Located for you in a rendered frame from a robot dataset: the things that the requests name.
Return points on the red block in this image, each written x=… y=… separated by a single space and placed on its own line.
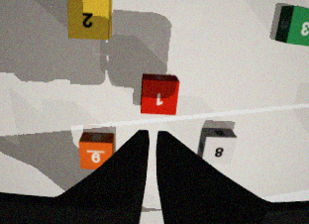
x=159 y=94

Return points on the green block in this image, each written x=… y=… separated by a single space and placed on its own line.
x=293 y=26

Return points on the orange block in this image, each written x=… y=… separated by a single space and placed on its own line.
x=95 y=148

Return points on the yellow block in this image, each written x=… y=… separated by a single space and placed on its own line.
x=89 y=19

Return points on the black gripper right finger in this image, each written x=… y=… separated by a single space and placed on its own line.
x=191 y=191

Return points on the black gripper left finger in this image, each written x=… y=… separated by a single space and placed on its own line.
x=113 y=194

